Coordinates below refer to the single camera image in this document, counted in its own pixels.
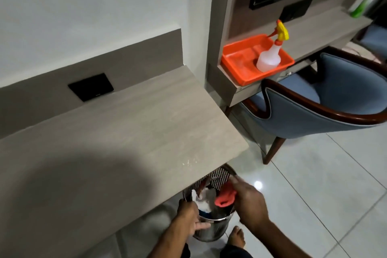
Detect perforated steel waste bin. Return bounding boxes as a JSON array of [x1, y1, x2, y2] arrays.
[[182, 164, 238, 242]]

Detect blue armchair dark wood frame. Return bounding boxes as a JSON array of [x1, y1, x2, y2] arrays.
[[225, 46, 387, 165], [355, 23, 387, 62]]

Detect person's right hand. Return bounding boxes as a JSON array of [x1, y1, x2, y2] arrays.
[[229, 175, 270, 229]]

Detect person's dark shorts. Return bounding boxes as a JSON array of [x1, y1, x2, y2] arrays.
[[181, 243, 253, 258]]

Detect red cloth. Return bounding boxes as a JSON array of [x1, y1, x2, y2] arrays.
[[214, 180, 238, 207]]

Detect person's left hand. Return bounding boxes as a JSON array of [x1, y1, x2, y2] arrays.
[[177, 199, 211, 238]]

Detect black wall socket plate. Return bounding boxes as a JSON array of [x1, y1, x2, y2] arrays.
[[280, 0, 314, 23], [68, 73, 115, 102]]

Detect person's left forearm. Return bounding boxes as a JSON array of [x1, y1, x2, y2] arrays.
[[148, 216, 195, 258]]

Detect white crumpled paper waste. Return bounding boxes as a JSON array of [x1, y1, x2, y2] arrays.
[[195, 187, 217, 213]]

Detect person's bare foot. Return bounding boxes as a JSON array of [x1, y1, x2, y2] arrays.
[[227, 226, 246, 249]]

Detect orange plastic tray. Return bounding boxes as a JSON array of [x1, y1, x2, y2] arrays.
[[220, 34, 295, 87]]

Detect person's right forearm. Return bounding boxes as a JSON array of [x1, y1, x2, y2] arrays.
[[247, 218, 312, 258]]

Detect green plastic bottle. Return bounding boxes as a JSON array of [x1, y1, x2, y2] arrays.
[[349, 0, 383, 19]]

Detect white spray bottle yellow trigger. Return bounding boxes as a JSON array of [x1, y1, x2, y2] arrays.
[[256, 19, 290, 73]]

